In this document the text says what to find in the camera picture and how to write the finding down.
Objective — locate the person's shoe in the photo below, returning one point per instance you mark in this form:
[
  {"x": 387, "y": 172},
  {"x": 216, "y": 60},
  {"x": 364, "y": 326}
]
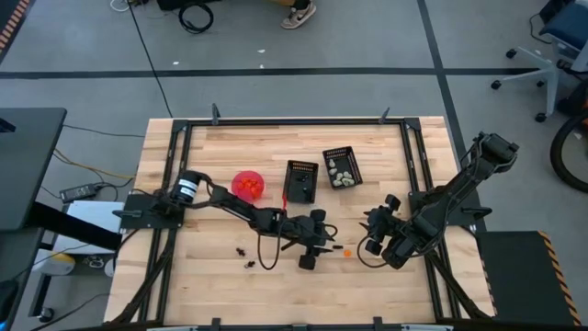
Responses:
[{"x": 298, "y": 16}]

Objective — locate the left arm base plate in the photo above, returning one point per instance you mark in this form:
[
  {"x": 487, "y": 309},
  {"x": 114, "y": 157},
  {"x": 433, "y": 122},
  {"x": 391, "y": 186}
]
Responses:
[{"x": 142, "y": 223}]

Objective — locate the black floor box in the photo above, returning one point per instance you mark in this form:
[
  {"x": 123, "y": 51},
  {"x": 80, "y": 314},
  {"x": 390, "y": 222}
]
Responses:
[{"x": 174, "y": 3}]

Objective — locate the black frame upright post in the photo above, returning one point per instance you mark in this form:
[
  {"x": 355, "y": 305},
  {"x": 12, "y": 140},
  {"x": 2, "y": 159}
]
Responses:
[
  {"x": 215, "y": 324},
  {"x": 384, "y": 116},
  {"x": 377, "y": 323},
  {"x": 215, "y": 115}
]

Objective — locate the black desk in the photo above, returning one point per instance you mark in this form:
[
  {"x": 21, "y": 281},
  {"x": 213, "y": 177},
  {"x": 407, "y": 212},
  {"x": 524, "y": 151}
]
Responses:
[{"x": 27, "y": 165}]

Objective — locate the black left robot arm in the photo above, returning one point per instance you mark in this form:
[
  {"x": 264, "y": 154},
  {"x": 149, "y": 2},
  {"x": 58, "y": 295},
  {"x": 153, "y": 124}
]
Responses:
[{"x": 239, "y": 207}]

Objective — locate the black diagonal desk beam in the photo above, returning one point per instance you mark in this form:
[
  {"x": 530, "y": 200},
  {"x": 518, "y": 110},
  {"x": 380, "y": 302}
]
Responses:
[{"x": 69, "y": 225}]

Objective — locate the white and blue office chair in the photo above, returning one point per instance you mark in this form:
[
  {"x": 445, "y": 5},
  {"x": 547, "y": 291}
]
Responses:
[{"x": 549, "y": 73}]

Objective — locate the black aluminium table frame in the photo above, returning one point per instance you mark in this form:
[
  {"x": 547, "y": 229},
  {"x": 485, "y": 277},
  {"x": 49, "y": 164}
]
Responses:
[{"x": 294, "y": 122}]

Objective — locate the black slotted plastic basket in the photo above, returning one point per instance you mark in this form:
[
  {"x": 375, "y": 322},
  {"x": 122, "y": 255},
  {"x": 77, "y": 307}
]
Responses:
[
  {"x": 294, "y": 193},
  {"x": 351, "y": 163}
]

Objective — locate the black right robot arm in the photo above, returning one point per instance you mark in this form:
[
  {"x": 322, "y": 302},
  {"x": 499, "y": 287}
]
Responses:
[{"x": 459, "y": 184}]

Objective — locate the black platform with hazard stripe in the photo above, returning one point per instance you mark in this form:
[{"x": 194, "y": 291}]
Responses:
[{"x": 514, "y": 276}]

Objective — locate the black mat with hazard stripe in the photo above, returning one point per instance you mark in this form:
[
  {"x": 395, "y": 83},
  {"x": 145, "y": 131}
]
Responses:
[{"x": 14, "y": 18}]

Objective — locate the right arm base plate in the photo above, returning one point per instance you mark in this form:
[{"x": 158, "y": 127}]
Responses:
[{"x": 422, "y": 216}]

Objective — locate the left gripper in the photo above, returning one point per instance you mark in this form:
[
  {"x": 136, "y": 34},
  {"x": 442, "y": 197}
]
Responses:
[{"x": 312, "y": 234}]

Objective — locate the yellow and white object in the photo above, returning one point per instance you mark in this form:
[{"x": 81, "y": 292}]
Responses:
[{"x": 62, "y": 263}]

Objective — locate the black power adapter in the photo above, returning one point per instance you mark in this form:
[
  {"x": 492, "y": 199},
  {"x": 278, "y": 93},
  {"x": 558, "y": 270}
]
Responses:
[{"x": 78, "y": 193}]

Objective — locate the pink plastic bowl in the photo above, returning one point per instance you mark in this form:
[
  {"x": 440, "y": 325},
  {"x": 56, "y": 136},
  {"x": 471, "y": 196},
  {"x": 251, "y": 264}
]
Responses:
[{"x": 235, "y": 193}]

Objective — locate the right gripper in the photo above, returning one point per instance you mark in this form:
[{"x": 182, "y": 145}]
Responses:
[{"x": 386, "y": 225}]

